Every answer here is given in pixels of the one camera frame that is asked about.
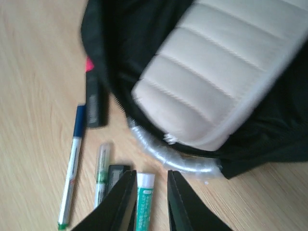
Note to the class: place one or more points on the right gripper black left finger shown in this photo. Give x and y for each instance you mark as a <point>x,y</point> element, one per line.
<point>118,209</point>

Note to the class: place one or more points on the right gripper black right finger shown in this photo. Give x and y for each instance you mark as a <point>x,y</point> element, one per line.
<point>187,212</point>

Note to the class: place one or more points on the beige fabric pencil case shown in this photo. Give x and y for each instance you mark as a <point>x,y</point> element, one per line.
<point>217,65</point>

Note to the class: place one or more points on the black student bag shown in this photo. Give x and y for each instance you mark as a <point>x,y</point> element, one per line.
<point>122,36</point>

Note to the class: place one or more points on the white green glue stick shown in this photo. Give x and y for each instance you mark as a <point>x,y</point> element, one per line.
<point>145,189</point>

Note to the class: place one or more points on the green capped thin pen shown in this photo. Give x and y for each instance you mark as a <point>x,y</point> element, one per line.
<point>101,172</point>

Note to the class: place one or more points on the blue capped pen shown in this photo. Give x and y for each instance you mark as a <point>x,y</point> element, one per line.
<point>79,127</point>

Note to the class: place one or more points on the red highlighter marker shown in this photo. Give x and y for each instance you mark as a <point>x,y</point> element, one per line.
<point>96,98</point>

